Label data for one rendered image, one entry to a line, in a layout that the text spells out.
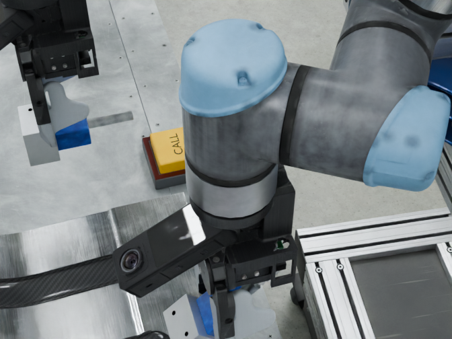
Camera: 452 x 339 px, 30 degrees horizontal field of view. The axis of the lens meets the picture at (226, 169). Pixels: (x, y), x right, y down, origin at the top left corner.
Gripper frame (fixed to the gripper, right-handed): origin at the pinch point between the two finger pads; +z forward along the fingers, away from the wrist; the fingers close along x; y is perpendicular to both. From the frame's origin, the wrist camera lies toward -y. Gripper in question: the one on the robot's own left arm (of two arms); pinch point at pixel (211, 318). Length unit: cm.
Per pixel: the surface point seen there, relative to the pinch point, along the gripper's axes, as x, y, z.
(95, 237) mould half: 15.8, -9.2, 3.1
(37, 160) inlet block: 26.8, -13.9, 0.4
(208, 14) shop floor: 159, 42, 92
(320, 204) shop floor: 78, 49, 92
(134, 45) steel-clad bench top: 57, 3, 12
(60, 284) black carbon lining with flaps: 11.1, -14.2, 3.9
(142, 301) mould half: 5.7, -6.0, 2.8
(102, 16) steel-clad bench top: 66, 0, 12
